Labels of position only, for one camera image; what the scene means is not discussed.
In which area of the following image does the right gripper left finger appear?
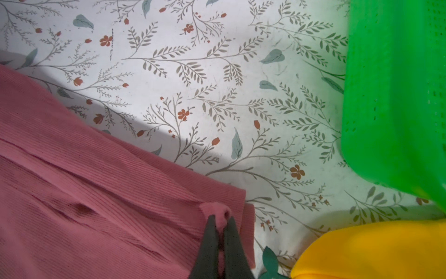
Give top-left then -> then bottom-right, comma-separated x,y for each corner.
188,215 -> 220,279

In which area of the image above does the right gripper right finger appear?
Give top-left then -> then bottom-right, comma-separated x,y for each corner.
224,217 -> 254,279

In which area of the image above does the maroon tank top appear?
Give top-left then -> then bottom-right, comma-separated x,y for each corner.
1,66 -> 255,279

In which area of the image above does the yellow cloth bag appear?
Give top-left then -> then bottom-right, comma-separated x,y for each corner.
290,219 -> 446,279

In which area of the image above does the green plastic basket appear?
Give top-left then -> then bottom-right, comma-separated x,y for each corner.
341,1 -> 446,209

